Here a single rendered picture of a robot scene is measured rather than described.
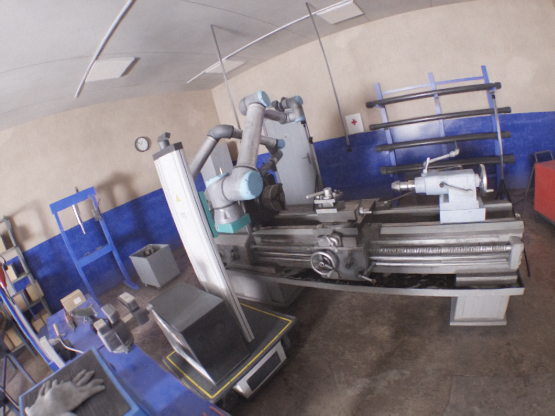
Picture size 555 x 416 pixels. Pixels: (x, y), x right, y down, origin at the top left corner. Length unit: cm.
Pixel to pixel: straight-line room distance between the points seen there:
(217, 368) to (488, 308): 198
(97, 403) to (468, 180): 207
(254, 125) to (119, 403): 144
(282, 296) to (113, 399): 223
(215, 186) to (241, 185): 19
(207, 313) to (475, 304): 189
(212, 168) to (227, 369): 476
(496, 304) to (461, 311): 30
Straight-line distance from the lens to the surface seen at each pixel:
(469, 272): 204
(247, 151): 145
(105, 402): 67
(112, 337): 152
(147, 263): 402
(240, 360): 184
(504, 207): 221
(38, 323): 480
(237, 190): 136
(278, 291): 263
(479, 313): 225
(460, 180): 189
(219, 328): 162
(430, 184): 189
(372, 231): 188
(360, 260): 187
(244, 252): 246
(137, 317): 155
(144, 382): 128
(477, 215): 191
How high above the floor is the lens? 164
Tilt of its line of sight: 15 degrees down
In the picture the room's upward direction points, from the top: 16 degrees counter-clockwise
